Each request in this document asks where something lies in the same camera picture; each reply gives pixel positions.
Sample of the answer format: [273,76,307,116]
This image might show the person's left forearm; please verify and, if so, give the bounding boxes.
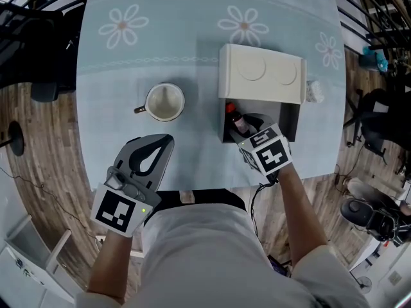
[85,228,134,302]

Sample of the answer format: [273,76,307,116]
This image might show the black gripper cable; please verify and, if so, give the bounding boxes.
[249,177,279,237]

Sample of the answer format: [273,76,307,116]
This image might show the thin black floor cable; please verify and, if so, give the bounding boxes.
[0,166,97,237]

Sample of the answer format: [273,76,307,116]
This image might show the white shelf unit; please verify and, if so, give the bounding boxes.
[0,214,75,308]

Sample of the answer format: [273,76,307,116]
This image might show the person's right forearm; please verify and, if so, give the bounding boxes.
[277,163,329,270]

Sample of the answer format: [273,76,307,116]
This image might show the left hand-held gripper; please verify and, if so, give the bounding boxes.
[90,133,176,238]

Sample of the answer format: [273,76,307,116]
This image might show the person's white shirt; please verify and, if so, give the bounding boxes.
[74,203,371,308]

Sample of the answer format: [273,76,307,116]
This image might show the person's black trousers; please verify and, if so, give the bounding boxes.
[156,188,247,212]

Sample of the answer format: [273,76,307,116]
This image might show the white box with lid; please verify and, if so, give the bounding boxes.
[218,43,308,144]

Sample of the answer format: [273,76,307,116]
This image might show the black office chair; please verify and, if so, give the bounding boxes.
[342,87,411,176]
[0,10,82,103]

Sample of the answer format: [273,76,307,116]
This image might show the black metal railing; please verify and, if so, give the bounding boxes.
[331,0,411,51]

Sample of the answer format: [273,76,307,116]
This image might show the small red-capped bottle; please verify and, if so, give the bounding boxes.
[224,101,255,138]

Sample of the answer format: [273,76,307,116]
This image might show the round black stand base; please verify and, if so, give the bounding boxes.
[0,121,26,157]

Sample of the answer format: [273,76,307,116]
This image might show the light blue floral tablecloth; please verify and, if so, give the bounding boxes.
[75,0,348,193]

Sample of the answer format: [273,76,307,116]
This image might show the small floor fan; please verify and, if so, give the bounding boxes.
[355,275,374,294]

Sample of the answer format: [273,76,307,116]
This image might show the white mug with dark handle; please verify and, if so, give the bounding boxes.
[134,82,186,123]

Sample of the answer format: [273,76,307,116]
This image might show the teal plush toy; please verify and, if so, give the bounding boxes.
[358,46,390,74]

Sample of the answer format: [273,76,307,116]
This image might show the black wheeled device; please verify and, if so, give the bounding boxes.
[340,196,411,248]

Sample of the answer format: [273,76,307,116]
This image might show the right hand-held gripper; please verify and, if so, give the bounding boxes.
[228,113,292,185]

